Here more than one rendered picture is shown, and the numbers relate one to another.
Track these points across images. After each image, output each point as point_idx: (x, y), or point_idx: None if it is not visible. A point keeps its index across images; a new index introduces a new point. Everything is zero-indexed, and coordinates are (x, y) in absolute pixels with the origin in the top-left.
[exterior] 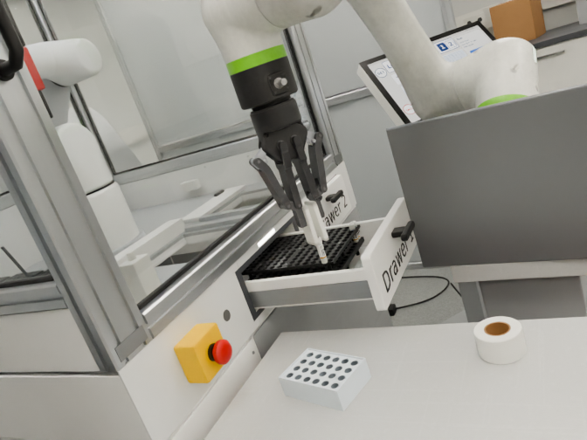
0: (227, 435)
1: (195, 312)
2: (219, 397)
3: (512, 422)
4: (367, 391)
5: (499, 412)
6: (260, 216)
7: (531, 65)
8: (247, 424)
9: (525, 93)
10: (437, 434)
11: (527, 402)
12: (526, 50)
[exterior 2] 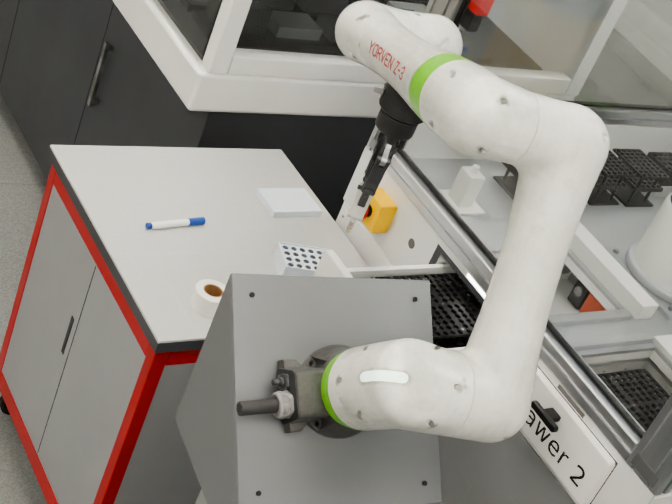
0: (330, 235)
1: (403, 202)
2: (370, 253)
3: (168, 256)
4: (271, 270)
5: (179, 261)
6: (487, 269)
7: (356, 366)
8: (326, 242)
9: (337, 358)
10: (203, 246)
11: (167, 268)
12: (372, 356)
